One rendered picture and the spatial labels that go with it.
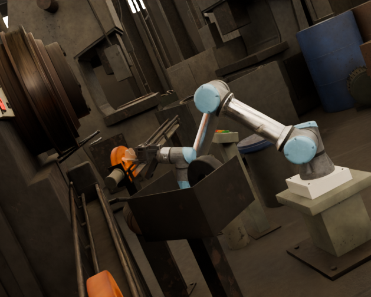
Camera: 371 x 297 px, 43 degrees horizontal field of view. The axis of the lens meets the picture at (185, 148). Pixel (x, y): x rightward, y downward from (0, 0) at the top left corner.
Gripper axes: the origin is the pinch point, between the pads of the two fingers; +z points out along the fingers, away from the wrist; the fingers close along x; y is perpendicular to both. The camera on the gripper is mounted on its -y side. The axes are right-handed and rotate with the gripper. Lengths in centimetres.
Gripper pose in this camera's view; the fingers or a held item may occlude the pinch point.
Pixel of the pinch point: (123, 159)
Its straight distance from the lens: 221.5
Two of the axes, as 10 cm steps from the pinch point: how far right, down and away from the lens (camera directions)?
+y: -1.1, -9.6, -2.7
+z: -9.4, 0.1, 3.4
